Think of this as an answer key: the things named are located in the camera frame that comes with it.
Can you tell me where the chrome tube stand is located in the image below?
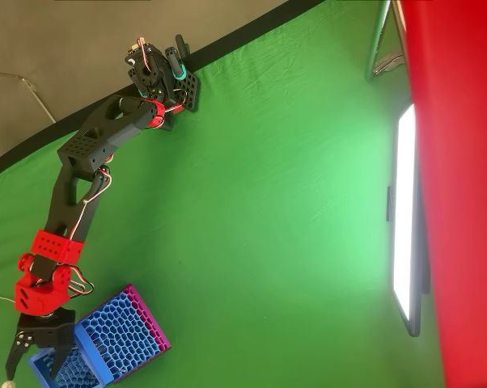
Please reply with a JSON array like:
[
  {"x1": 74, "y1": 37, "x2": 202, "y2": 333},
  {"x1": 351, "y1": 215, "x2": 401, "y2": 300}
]
[{"x1": 364, "y1": 0, "x2": 409, "y2": 82}]

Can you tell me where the thin grey floor cable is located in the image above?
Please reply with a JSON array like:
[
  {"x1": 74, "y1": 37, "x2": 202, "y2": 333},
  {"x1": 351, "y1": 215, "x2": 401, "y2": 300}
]
[{"x1": 0, "y1": 70, "x2": 57, "y2": 124}]

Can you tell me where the red blurred panel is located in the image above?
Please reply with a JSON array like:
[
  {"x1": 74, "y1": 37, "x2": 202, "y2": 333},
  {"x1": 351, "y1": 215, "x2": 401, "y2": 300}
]
[{"x1": 396, "y1": 0, "x2": 487, "y2": 388}]

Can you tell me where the black clamp with teal ring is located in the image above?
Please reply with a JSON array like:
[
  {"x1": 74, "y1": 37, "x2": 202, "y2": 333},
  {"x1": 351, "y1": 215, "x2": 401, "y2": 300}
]
[{"x1": 164, "y1": 34, "x2": 191, "y2": 81}]

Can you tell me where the black perforated arm base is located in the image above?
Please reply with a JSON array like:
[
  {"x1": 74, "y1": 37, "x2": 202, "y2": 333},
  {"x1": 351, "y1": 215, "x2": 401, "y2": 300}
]
[{"x1": 158, "y1": 69, "x2": 201, "y2": 133}]

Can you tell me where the green cloth with black edge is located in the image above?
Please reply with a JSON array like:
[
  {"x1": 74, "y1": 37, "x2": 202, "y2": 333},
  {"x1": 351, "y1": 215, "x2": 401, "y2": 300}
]
[{"x1": 0, "y1": 0, "x2": 447, "y2": 388}]

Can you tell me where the blue mesh basket magenta base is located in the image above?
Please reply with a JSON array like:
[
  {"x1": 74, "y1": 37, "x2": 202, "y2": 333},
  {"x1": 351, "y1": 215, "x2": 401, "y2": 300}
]
[{"x1": 27, "y1": 282, "x2": 172, "y2": 388}]

